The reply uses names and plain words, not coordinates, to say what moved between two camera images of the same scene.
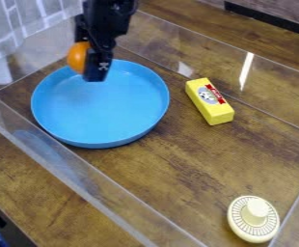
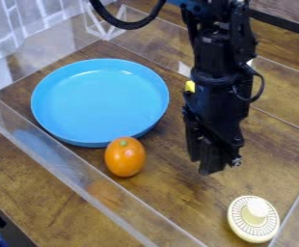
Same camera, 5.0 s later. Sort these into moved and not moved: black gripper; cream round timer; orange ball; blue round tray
Moved: orange ball; black gripper
Not moved: cream round timer; blue round tray
